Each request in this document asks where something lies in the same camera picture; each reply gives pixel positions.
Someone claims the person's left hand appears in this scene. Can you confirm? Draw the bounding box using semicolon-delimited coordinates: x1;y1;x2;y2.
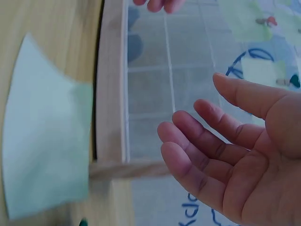
133;0;186;14

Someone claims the person's right hand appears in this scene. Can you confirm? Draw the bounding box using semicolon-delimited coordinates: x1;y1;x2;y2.
157;72;301;226

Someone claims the pale green paper sheet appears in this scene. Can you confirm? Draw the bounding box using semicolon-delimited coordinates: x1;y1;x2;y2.
1;32;94;221

